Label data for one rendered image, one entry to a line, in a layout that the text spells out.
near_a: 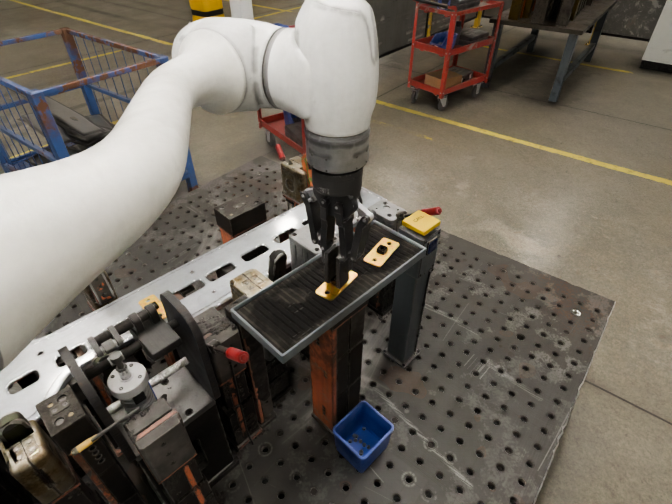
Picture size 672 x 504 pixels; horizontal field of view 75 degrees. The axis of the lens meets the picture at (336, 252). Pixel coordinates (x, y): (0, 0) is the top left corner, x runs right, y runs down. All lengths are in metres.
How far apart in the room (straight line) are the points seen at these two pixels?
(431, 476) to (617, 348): 1.62
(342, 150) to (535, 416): 0.89
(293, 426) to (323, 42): 0.88
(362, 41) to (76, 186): 0.36
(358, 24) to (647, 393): 2.16
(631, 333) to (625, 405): 0.46
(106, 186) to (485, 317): 1.25
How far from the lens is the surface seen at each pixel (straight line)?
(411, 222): 0.95
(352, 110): 0.56
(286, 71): 0.57
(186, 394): 0.92
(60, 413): 0.79
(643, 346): 2.63
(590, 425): 2.21
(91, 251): 0.28
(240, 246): 1.15
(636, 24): 7.75
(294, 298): 0.77
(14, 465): 0.84
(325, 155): 0.59
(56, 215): 0.27
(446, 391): 1.23
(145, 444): 0.76
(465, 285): 1.51
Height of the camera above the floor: 1.71
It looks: 40 degrees down
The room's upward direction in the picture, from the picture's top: straight up
